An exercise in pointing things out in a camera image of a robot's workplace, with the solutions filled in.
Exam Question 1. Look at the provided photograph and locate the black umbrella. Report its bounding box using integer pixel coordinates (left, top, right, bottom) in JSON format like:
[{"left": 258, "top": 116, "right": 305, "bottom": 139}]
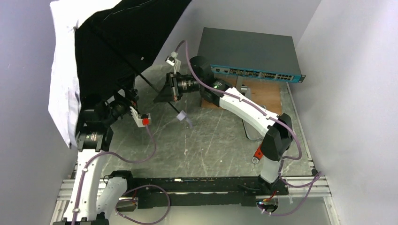
[{"left": 48, "top": 0, "right": 190, "bottom": 148}]

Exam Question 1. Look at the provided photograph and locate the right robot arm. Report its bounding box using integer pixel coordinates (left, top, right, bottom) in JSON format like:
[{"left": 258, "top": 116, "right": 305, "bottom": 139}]
[{"left": 154, "top": 53, "right": 293, "bottom": 187}]

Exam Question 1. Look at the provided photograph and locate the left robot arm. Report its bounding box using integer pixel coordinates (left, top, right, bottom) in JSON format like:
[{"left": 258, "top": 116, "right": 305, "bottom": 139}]
[{"left": 54, "top": 93, "right": 136, "bottom": 225}]

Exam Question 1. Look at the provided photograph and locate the plywood board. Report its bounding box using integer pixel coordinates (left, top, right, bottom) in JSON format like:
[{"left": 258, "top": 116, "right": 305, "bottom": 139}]
[{"left": 201, "top": 76, "right": 283, "bottom": 115}]

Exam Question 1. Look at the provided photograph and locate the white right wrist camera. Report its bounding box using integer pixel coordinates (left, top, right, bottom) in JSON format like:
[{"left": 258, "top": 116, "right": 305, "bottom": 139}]
[{"left": 165, "top": 52, "right": 181, "bottom": 74}]

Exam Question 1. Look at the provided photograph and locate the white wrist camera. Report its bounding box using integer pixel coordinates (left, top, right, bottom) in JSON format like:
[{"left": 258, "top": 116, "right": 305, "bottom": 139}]
[
  {"left": 130, "top": 106, "right": 152, "bottom": 128},
  {"left": 165, "top": 52, "right": 181, "bottom": 74}
]

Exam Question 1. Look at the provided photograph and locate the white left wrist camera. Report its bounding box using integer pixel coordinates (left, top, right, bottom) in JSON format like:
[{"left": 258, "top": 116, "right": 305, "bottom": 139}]
[{"left": 130, "top": 106, "right": 152, "bottom": 128}]

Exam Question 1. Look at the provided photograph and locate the metal switch stand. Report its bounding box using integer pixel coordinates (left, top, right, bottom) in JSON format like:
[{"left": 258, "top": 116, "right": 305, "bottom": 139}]
[{"left": 235, "top": 76, "right": 251, "bottom": 99}]

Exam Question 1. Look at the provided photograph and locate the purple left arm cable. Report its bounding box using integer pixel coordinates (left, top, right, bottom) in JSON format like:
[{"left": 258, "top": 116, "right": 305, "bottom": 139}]
[{"left": 70, "top": 126, "right": 171, "bottom": 225}]

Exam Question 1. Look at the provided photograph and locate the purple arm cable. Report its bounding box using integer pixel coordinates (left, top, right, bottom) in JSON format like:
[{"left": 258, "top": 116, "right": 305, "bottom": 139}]
[
  {"left": 70, "top": 126, "right": 171, "bottom": 225},
  {"left": 174, "top": 39, "right": 322, "bottom": 218}
]

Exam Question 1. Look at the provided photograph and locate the grey network switch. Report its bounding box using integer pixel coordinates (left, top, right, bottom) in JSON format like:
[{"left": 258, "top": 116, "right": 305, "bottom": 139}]
[{"left": 198, "top": 27, "right": 305, "bottom": 83}]

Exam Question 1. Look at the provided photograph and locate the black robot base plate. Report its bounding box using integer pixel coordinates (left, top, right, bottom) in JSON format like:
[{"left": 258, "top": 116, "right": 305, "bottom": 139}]
[{"left": 123, "top": 176, "right": 289, "bottom": 209}]

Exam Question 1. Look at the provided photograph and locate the red handled adjustable wrench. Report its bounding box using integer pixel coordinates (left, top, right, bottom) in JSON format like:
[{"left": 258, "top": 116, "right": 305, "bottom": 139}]
[{"left": 252, "top": 146, "right": 263, "bottom": 164}]

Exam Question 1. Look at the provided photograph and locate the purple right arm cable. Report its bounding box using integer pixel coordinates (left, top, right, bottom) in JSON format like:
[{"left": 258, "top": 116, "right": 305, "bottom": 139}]
[{"left": 174, "top": 39, "right": 322, "bottom": 218}]

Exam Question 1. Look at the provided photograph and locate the aluminium frame rail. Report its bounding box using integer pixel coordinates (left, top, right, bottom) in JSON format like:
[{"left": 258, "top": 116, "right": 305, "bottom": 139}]
[{"left": 57, "top": 175, "right": 332, "bottom": 201}]

